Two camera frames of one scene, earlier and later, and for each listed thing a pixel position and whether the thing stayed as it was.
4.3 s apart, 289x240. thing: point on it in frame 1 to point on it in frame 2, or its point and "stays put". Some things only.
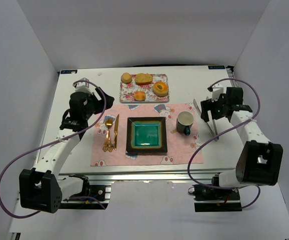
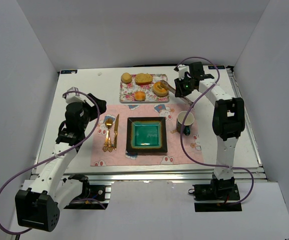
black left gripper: x=100 y=102 stays put
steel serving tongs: x=209 y=119 to x=164 y=85
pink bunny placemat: x=109 y=138 stays put
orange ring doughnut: x=160 y=88 stays put
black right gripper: x=207 y=110 to x=180 y=88
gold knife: x=115 y=132 stays put
